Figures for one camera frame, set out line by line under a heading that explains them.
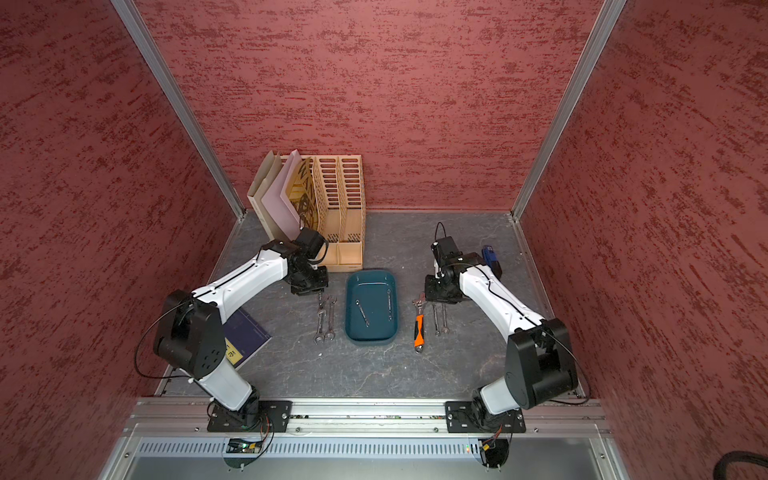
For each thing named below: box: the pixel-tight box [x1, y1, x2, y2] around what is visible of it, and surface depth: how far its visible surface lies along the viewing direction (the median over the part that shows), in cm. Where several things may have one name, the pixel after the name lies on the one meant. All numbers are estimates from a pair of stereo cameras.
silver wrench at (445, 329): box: [441, 303, 450, 335], surface depth 94 cm
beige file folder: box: [247, 150, 292, 242], surface depth 91 cm
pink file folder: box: [261, 149, 302, 241], surface depth 92 cm
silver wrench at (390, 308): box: [387, 288, 394, 322], surface depth 96 cm
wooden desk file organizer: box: [286, 155, 366, 273], surface depth 107 cm
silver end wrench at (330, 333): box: [324, 296, 337, 341], surface depth 91 cm
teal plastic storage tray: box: [345, 269, 399, 345], surface depth 95 cm
